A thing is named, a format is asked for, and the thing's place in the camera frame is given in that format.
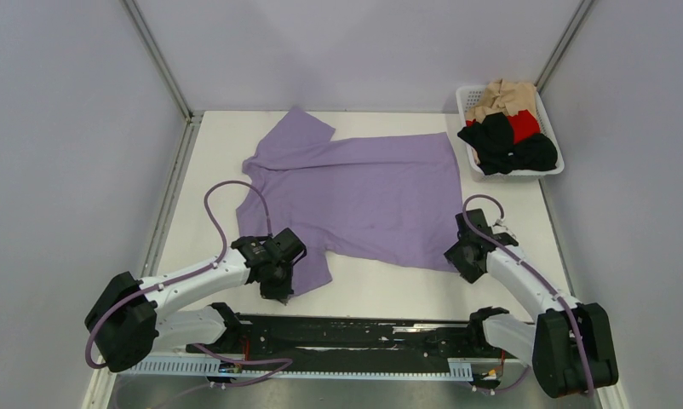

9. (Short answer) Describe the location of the purple t shirt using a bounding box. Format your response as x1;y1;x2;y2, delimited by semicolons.
237;108;462;296

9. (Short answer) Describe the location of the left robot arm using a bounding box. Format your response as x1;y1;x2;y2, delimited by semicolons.
84;228;307;372

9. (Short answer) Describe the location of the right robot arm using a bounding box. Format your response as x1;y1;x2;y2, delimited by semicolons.
445;209;619;398

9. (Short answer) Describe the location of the black t shirt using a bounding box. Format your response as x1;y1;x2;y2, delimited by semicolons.
457;111;559;176

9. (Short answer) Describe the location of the red t shirt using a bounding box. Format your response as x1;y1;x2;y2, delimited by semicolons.
458;111;541;148

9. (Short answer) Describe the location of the white plastic laundry basket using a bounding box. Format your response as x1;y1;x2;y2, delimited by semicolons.
456;79;565;181

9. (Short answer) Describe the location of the beige t shirt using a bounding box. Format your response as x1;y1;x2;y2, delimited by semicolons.
464;79;537;123

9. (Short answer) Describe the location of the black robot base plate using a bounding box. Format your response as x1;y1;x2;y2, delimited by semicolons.
207;314;512;373

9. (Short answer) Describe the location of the aluminium frame rail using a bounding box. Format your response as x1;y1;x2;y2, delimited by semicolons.
95;317;615;368

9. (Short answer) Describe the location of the white slotted cable duct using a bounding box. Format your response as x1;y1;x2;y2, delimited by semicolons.
132;355;474;382

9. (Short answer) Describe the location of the left aluminium corner post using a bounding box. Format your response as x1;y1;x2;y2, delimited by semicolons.
120;0;193;123

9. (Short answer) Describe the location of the aluminium corner post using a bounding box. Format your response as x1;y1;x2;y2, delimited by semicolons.
120;0;193;123
536;0;597;94

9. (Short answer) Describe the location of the right aluminium corner post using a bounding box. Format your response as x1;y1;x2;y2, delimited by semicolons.
536;0;597;94

